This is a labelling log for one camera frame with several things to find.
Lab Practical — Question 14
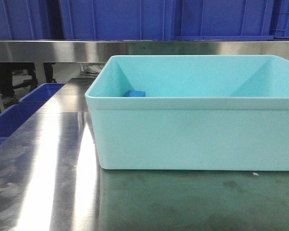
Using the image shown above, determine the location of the light teal plastic tub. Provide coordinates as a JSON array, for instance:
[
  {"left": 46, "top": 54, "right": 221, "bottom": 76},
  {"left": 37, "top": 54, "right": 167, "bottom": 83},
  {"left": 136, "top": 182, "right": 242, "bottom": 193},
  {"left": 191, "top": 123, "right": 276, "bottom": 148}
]
[{"left": 85, "top": 54, "right": 289, "bottom": 172}]

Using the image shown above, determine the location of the blue crate upper middle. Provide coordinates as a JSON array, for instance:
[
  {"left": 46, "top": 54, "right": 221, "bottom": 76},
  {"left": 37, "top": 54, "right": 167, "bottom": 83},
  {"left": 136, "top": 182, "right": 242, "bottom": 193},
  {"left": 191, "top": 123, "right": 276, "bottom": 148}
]
[{"left": 59, "top": 0, "right": 176, "bottom": 41}]

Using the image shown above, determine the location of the blue bin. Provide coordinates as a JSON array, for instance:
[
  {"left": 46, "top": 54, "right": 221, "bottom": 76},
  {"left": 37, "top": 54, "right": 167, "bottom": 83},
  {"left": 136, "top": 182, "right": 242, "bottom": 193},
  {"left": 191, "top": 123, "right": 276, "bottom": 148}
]
[
  {"left": 19, "top": 83, "right": 64, "bottom": 103},
  {"left": 0, "top": 103, "right": 43, "bottom": 146}
]

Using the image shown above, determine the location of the blue crate upper right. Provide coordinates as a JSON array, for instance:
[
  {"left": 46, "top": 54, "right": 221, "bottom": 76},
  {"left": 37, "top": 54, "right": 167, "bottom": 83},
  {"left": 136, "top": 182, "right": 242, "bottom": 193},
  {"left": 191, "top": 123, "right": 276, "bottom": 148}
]
[{"left": 172, "top": 0, "right": 274, "bottom": 41}]

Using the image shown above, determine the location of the stainless steel shelf beam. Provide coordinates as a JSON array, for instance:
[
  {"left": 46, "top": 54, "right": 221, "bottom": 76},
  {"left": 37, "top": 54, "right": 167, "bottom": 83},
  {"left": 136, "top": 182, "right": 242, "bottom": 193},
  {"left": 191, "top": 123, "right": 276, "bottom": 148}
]
[{"left": 0, "top": 40, "right": 289, "bottom": 63}]

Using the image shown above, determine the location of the blue bin lower far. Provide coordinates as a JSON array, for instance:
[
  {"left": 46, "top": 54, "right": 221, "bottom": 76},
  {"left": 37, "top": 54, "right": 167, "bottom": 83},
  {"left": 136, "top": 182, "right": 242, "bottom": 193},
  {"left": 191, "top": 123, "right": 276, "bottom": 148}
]
[{"left": 19, "top": 83, "right": 64, "bottom": 103}]

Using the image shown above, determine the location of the blue ribbed crate far right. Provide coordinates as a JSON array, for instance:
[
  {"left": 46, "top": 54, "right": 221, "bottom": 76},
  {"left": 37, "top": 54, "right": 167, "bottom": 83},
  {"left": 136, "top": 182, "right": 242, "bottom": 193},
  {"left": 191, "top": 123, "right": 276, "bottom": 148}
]
[{"left": 270, "top": 0, "right": 289, "bottom": 39}]

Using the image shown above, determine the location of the blue bin lower near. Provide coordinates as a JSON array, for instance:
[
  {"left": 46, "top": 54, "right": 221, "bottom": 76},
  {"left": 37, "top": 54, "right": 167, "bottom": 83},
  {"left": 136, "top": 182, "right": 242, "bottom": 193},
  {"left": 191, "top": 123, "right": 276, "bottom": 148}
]
[{"left": 0, "top": 103, "right": 43, "bottom": 146}]

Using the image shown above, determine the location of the blue crate upper left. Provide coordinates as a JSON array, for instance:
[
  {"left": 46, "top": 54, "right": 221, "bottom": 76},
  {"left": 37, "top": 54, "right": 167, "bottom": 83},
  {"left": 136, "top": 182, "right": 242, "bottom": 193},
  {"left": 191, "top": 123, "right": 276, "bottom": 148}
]
[{"left": 0, "top": 0, "right": 52, "bottom": 40}]

